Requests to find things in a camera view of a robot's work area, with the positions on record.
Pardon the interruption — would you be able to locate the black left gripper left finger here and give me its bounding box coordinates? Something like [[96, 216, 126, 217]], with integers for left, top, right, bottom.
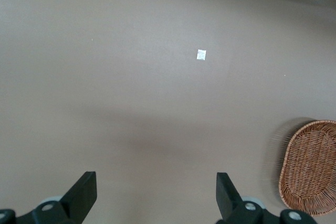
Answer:
[[0, 171, 98, 224]]

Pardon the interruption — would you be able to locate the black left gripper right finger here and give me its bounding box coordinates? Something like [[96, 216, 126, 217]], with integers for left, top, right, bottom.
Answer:
[[216, 172, 319, 224]]

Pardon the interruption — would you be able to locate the brown wicker basket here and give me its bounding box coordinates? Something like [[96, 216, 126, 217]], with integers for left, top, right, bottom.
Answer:
[[278, 120, 336, 217]]

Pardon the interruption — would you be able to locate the brown table cover sheet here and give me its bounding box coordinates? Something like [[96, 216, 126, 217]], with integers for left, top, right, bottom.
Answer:
[[0, 0, 336, 224]]

